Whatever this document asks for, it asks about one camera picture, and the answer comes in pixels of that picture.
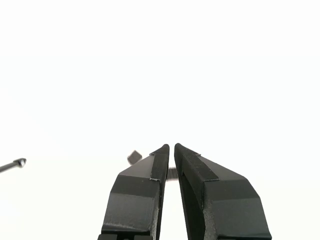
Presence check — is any black foam cube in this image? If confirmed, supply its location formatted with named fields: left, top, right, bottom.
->
left=166, top=167, right=179, bottom=181
left=126, top=149, right=143, bottom=165

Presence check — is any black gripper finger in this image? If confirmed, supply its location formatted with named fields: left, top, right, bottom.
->
left=174, top=142, right=273, bottom=240
left=97, top=143, right=170, bottom=240

